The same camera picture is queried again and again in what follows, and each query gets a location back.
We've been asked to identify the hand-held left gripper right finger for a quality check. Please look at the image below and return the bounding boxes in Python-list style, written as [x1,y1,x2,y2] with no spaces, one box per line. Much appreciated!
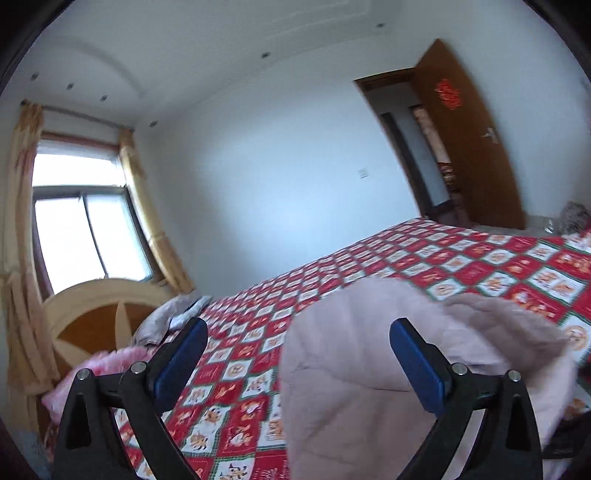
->
[389,318,543,480]

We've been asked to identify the grey patterned cloth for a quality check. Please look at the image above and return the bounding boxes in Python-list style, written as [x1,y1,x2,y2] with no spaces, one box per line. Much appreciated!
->
[561,202,591,236]

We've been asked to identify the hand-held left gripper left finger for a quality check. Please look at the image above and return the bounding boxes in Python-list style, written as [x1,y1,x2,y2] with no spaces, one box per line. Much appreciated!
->
[53,317,209,480]

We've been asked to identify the cream and brown wooden headboard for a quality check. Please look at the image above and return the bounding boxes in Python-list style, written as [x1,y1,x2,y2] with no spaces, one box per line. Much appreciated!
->
[41,278,174,384]

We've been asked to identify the dark brown door frame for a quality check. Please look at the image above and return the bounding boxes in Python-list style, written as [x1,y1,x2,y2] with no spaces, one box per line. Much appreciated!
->
[353,68,462,222]

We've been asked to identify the pink folded quilt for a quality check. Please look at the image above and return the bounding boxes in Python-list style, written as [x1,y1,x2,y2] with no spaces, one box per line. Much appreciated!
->
[41,346,153,416]

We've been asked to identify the metal curtain rod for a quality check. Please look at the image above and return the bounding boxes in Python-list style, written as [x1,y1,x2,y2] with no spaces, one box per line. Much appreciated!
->
[21,99,137,134]

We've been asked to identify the grey striped pillow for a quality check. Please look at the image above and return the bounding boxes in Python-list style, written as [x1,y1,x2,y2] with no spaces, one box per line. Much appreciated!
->
[134,295,213,347]

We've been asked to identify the red patterned blanket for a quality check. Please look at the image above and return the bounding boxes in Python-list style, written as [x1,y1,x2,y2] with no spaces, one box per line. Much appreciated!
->
[438,161,462,204]

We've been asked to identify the red checkered printed bed sheet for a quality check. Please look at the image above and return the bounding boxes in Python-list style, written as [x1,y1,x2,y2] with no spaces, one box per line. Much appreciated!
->
[111,218,591,480]

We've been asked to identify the dark cloth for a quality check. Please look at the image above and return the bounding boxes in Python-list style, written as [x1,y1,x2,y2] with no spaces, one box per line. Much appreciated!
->
[540,415,591,462]

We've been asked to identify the yellow patterned curtain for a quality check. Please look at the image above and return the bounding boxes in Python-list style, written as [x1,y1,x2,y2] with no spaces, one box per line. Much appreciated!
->
[0,102,61,398]
[117,129,195,294]

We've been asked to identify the sliding glass window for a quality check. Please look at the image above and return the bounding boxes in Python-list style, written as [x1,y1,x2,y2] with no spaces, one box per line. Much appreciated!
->
[30,131,158,296]

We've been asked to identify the recessed ceiling spotlights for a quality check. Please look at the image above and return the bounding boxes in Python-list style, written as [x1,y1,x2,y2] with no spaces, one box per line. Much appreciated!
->
[30,21,386,127]

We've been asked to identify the pale pink puffer jacket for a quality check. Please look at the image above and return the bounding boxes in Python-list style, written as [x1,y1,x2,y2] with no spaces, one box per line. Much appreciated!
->
[277,277,580,480]

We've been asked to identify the red paper door decoration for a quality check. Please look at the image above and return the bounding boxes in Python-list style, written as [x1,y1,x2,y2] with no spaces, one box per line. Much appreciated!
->
[434,78,462,110]

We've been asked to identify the brown wooden door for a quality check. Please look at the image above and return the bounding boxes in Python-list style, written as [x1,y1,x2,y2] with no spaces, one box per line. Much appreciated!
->
[412,39,527,230]

